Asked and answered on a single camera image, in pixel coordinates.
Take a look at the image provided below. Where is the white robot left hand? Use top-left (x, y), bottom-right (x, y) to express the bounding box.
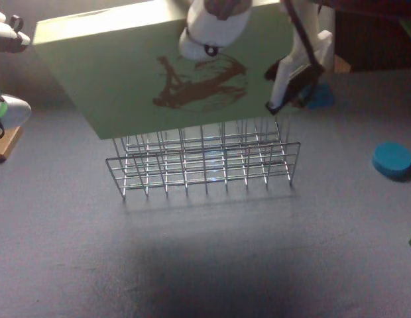
top-left (0, 8), bottom-right (32, 140)

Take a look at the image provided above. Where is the wooden block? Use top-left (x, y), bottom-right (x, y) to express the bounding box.
top-left (334, 54), bottom-right (353, 74)
top-left (0, 125), bottom-right (25, 164)

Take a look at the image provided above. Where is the silver wire rack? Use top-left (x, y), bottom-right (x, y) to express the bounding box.
top-left (105, 117), bottom-right (302, 201)

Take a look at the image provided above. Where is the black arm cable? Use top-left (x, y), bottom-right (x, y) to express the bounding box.
top-left (282, 0), bottom-right (325, 78)

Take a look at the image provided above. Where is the grey table cloth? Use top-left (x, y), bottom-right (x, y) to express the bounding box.
top-left (0, 62), bottom-right (411, 318)

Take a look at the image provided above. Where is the blue cylinder block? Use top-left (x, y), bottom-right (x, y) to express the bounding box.
top-left (372, 141), bottom-right (411, 182)

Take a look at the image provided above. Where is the light green book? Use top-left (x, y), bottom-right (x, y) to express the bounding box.
top-left (32, 0), bottom-right (294, 142)

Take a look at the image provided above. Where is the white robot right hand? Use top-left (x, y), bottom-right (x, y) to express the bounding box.
top-left (178, 0), bottom-right (253, 60)

